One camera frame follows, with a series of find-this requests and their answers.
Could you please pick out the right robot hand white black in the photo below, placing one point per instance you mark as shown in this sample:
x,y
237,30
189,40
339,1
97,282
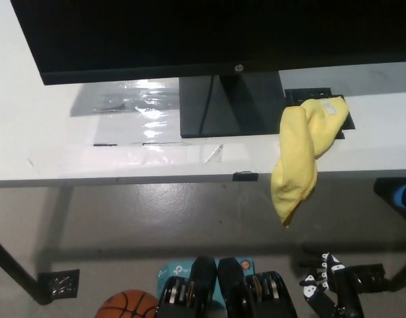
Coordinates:
x,y
335,285

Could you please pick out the yellow microfiber cloth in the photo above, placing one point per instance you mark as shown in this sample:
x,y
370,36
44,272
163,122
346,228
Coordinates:
x,y
295,149

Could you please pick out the black HP monitor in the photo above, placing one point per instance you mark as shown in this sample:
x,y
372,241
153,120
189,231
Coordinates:
x,y
189,33

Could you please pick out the black floor tape patch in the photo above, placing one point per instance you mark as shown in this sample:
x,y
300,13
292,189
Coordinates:
x,y
59,282
371,275

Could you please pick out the black table leg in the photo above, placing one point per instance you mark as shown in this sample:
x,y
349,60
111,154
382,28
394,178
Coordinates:
x,y
14,268
403,273

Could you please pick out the black box with blue item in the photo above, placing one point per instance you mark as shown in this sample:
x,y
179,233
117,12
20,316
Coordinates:
x,y
385,189

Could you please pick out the small black tape strip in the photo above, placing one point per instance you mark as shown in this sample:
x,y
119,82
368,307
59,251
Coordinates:
x,y
245,176

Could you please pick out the teal tp-link box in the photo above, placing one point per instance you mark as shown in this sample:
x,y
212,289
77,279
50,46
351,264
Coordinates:
x,y
176,269

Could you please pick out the orange basketball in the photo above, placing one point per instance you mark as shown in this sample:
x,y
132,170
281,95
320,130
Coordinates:
x,y
126,306

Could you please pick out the clear plastic film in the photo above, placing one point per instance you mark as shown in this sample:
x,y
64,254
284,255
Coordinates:
x,y
149,109

